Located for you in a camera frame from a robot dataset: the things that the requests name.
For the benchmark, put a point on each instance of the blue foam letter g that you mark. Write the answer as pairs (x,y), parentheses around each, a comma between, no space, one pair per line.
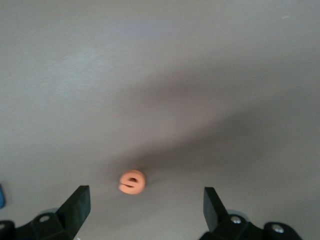
(2,196)

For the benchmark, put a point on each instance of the brown table cover sheet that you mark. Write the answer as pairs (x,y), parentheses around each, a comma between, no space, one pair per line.
(175,50)

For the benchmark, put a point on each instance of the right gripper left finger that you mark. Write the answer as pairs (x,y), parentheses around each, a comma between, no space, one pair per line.
(50,227)

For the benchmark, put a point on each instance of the orange foam letter e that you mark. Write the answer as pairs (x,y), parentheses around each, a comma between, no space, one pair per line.
(125,190)

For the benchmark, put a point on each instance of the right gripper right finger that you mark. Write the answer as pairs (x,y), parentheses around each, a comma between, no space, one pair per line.
(237,230)

